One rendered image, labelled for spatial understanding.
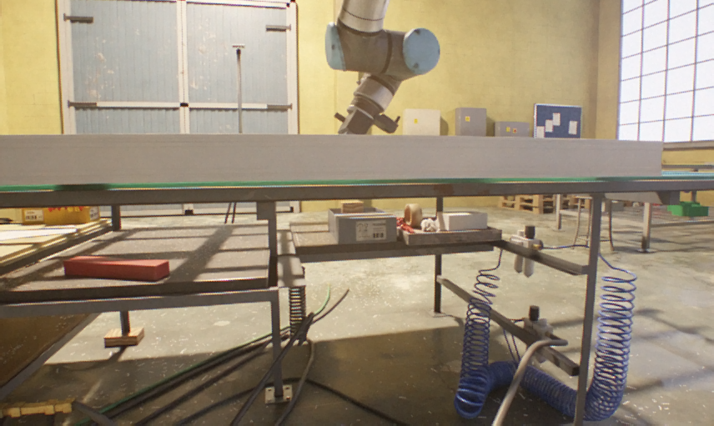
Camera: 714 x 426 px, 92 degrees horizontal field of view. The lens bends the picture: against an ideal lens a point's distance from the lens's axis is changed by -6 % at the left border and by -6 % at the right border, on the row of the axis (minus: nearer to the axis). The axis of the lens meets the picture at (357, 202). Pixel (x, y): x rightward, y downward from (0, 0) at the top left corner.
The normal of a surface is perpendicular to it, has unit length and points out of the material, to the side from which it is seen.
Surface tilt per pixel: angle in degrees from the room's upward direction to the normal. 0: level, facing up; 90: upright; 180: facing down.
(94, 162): 90
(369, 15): 138
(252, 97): 90
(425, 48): 94
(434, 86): 90
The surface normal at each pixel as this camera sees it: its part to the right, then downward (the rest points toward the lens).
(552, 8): 0.22, 0.10
